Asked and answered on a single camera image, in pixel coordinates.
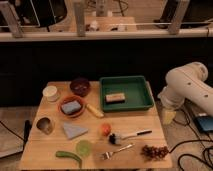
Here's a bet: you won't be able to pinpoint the red orange apple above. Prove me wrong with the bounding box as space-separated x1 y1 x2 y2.
101 123 111 136

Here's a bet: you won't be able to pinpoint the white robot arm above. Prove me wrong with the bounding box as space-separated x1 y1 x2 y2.
158 62 213 116

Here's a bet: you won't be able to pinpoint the dark purple bowl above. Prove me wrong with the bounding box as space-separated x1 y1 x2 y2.
70 77 90 97

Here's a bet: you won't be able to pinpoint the orange bowl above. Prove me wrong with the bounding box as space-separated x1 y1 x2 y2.
58 95 85 118

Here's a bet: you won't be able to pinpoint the green plastic tray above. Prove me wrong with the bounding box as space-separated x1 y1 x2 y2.
99 75 154 112

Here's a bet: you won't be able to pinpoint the tan sponge block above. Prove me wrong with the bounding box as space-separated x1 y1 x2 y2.
105 93 125 103

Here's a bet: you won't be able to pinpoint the yellow banana toy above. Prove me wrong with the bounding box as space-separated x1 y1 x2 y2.
86 104 104 118

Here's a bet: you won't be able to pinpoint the blue sponge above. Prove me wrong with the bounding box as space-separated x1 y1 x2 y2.
61 101 81 115

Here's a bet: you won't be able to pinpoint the black head dish brush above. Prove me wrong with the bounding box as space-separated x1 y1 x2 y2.
108 130 151 145

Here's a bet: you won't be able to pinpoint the blue grey triangular cloth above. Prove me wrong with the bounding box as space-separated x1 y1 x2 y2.
63 123 88 140

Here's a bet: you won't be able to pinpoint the white cup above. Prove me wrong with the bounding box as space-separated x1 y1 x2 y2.
42 86 59 102

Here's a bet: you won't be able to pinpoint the light green round lid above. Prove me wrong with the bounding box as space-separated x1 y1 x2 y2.
76 140 91 157

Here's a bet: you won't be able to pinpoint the silver fork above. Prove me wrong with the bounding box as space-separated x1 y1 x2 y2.
101 143 134 160

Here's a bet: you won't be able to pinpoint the brown grape bunch toy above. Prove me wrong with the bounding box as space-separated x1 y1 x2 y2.
141 145 169 160

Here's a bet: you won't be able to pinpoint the green pepper toy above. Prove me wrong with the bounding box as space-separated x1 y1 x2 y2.
55 151 82 168

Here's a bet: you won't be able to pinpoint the blue black box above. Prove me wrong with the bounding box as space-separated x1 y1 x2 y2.
195 116 213 133

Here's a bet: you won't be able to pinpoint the black cables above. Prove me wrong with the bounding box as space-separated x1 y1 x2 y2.
168 108 213 171

